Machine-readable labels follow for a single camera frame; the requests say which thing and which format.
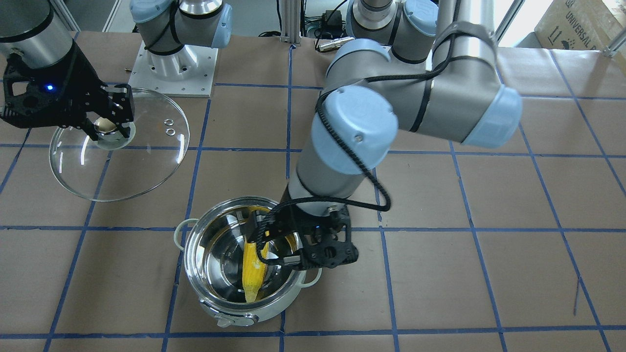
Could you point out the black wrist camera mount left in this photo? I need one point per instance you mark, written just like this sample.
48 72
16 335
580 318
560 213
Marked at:
327 240

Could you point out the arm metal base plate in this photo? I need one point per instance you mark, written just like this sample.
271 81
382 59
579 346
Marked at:
188 73

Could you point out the pale green cooking pot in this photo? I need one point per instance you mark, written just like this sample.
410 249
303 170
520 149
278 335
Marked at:
232 284

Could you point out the yellow corn cob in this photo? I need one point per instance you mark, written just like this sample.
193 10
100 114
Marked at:
253 272

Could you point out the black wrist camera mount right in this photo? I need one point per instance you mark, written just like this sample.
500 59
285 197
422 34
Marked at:
48 96

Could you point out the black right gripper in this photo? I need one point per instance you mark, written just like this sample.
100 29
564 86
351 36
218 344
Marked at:
77 77

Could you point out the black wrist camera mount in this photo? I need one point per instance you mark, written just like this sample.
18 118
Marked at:
327 240
48 96

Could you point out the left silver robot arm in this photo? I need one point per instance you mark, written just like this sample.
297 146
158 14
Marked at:
415 65

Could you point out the aluminium frame post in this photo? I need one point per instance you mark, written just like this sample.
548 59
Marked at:
291 12

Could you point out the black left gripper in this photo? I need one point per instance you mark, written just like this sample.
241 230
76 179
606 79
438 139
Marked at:
289 221

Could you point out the glass pot lid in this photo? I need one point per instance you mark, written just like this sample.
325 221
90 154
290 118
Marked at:
118 168

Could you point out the cardboard box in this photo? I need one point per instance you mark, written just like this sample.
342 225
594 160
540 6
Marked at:
581 24

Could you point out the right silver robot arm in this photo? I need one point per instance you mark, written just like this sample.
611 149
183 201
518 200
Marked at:
31 29

